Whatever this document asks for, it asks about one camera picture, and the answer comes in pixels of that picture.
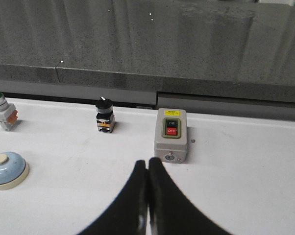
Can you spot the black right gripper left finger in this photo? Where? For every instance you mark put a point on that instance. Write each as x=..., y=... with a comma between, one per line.
x=127, y=214

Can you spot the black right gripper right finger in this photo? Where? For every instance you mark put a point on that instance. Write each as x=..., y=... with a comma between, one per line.
x=171, y=212

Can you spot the blue and cream desk bell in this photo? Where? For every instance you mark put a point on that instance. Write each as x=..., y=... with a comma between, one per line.
x=13, y=170

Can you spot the grey stone counter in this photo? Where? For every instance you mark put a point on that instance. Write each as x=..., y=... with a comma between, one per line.
x=132, y=50

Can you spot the grey on off switch box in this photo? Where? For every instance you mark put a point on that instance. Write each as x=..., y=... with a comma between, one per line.
x=170, y=141

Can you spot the black rotary selector switch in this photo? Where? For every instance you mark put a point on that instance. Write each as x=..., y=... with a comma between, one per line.
x=105, y=117

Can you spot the green pushbutton switch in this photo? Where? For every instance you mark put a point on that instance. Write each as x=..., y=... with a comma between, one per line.
x=8, y=114

